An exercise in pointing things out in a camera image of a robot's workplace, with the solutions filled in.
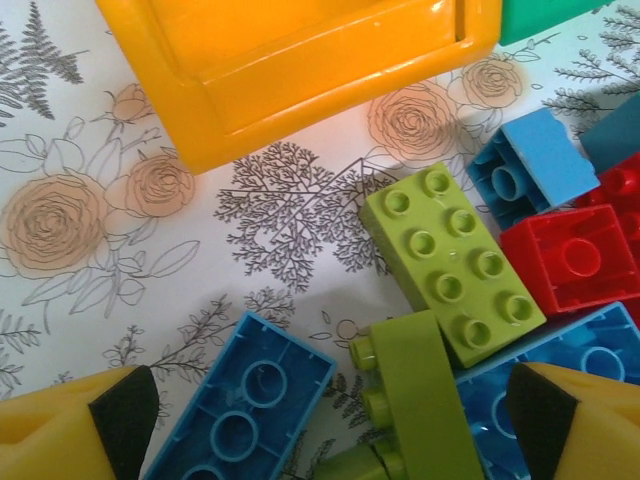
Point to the red four-stud lego brick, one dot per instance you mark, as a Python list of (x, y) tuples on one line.
[(575, 260)]

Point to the blue four-stud lego brick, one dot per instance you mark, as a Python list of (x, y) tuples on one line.
[(545, 155)]

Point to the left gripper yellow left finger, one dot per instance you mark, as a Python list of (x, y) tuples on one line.
[(50, 440)]

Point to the blue eight-stud lego brick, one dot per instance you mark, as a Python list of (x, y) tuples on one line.
[(235, 430), (595, 360)]

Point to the green plastic bin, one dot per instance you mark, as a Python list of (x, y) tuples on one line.
[(540, 17)]

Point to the yellow plastic bin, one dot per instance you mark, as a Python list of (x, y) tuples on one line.
[(300, 50)]

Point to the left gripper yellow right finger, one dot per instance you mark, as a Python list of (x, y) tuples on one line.
[(600, 440)]

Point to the lime green eight-stud lego brick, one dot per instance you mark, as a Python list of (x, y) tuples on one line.
[(450, 260)]

